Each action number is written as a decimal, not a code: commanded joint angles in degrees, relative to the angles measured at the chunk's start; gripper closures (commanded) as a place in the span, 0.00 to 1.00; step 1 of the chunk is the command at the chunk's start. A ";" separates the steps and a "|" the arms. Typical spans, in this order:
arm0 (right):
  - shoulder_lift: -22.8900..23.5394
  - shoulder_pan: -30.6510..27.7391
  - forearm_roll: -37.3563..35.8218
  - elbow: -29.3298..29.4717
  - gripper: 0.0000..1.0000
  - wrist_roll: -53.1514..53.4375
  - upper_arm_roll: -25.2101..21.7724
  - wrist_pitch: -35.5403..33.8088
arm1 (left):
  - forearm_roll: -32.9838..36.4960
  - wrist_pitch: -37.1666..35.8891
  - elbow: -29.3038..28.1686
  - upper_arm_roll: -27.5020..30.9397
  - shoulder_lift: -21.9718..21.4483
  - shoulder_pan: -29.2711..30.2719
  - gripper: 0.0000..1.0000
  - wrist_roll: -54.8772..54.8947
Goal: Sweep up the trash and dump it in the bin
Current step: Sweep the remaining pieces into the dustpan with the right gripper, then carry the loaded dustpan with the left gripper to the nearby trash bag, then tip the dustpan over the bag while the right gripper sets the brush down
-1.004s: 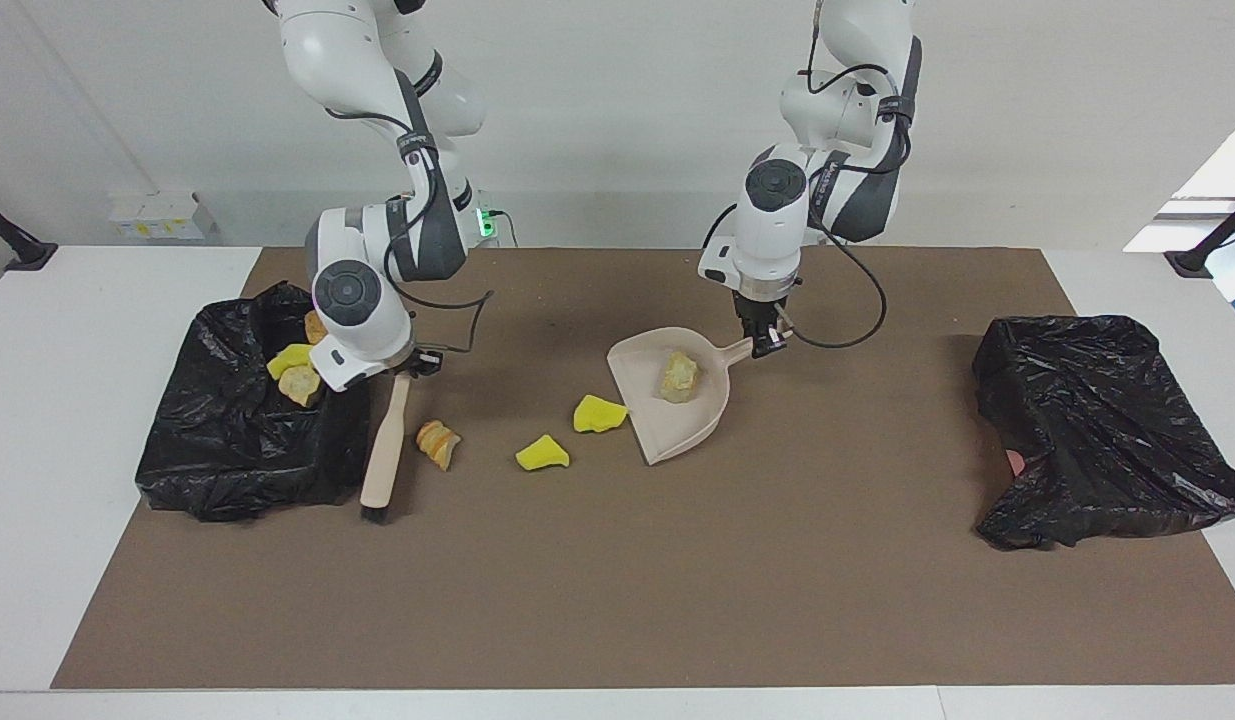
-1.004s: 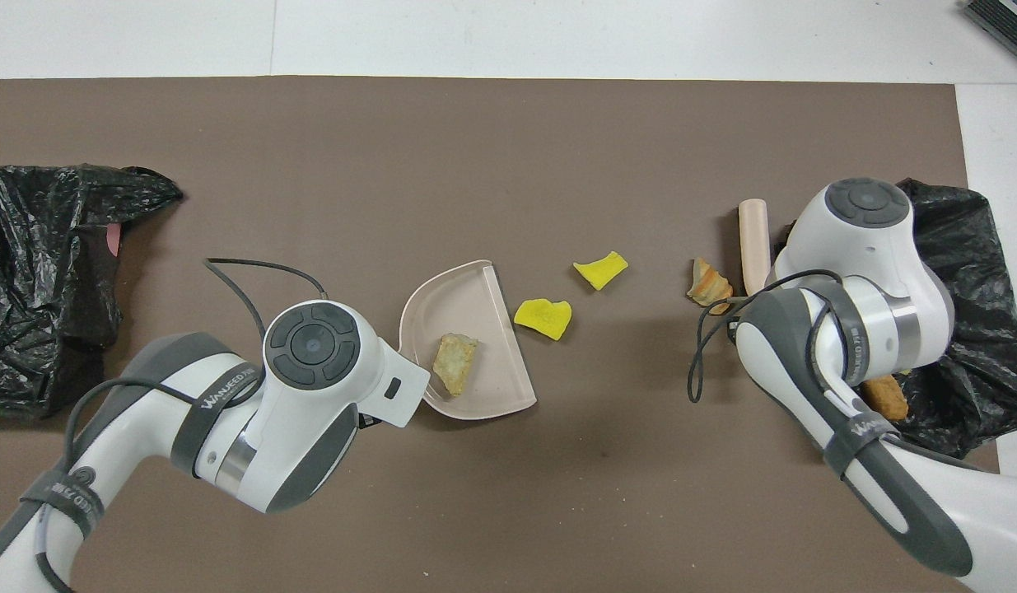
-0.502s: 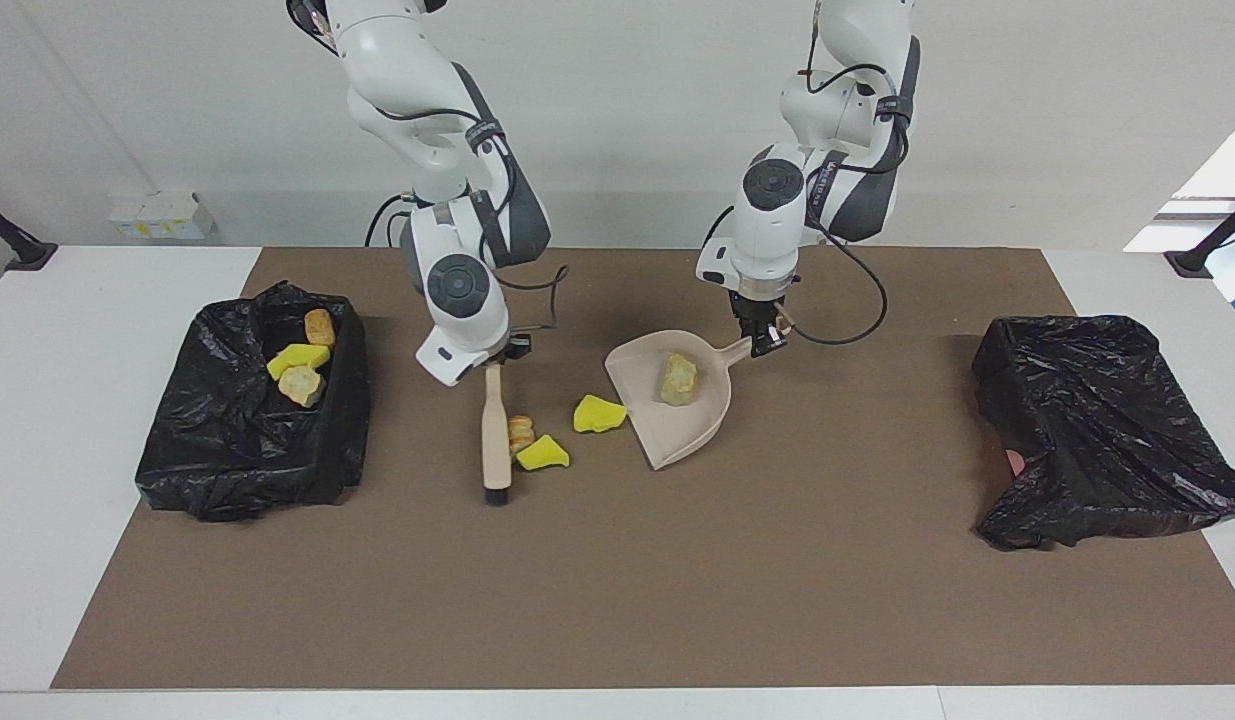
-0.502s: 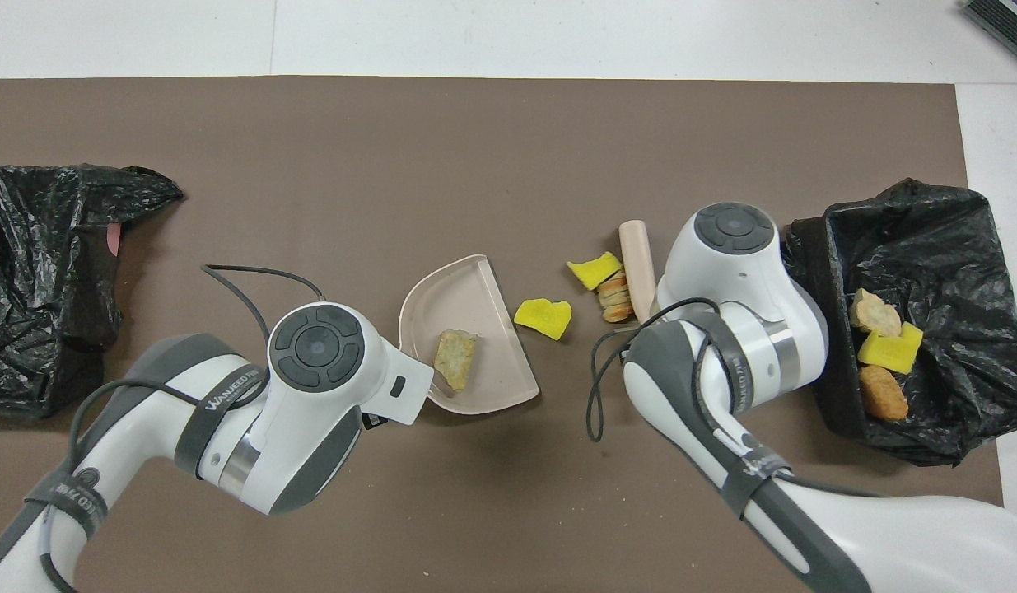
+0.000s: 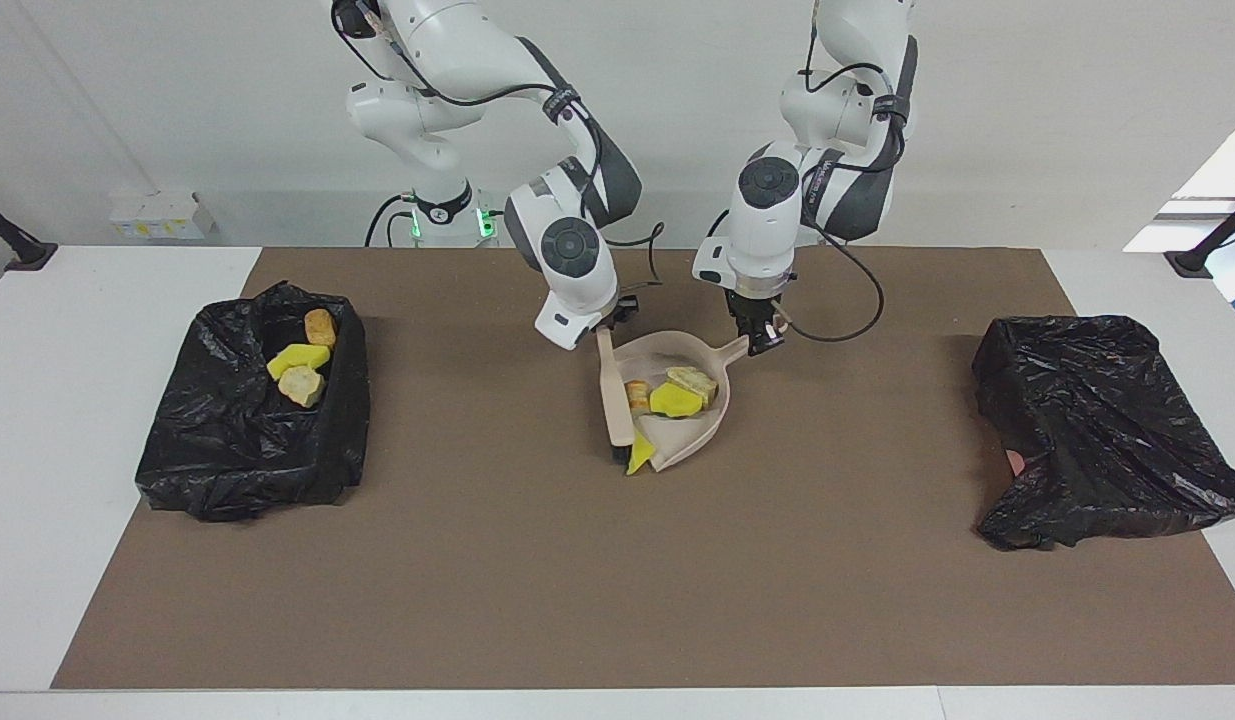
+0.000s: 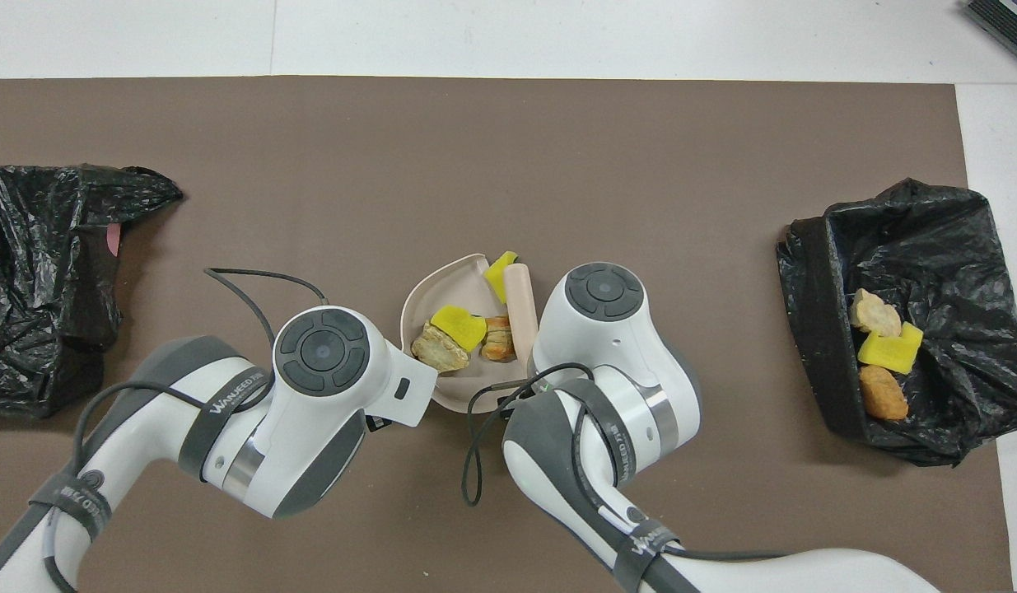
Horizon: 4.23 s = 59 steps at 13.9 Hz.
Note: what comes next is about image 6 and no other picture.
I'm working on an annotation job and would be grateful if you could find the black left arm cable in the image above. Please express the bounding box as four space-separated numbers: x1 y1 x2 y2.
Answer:
40 267 329 593

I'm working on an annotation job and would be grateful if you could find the black bag lined bin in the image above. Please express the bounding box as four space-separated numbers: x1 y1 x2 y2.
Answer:
776 177 1017 468

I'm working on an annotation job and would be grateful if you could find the pale bread chunk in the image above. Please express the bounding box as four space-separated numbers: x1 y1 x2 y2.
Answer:
410 321 472 374

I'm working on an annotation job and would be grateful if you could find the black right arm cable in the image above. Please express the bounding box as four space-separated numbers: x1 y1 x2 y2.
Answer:
460 362 795 569

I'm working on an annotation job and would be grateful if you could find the yellow sponge wedge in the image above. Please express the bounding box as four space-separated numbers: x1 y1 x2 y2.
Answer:
484 250 522 305

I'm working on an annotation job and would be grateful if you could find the brown table mat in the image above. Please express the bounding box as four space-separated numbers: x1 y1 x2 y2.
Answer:
0 76 1016 593

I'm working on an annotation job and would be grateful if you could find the striped croissant piece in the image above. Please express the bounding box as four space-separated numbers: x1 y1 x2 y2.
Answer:
850 288 903 339
479 316 518 364

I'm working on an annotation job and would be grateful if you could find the beige hand brush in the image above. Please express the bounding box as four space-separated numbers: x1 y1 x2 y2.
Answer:
505 263 539 365

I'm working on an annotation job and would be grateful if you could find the black bag bin, pink spot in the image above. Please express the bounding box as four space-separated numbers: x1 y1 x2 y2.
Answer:
0 165 184 419

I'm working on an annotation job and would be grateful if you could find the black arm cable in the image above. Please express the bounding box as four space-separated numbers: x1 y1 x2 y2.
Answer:
460 362 795 569
40 267 329 593

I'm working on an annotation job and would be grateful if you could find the brown waffle bread roll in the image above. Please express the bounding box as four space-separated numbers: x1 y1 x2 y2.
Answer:
859 366 910 422

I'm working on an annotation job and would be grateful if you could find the beige plastic dustpan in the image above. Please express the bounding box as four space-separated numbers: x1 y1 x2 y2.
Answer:
400 252 543 416

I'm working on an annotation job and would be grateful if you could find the yellow sponge chunk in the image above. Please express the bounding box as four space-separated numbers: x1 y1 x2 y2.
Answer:
856 322 925 376
429 305 488 353

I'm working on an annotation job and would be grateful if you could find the black ribbed device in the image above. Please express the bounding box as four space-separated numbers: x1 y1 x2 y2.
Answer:
961 0 1017 72

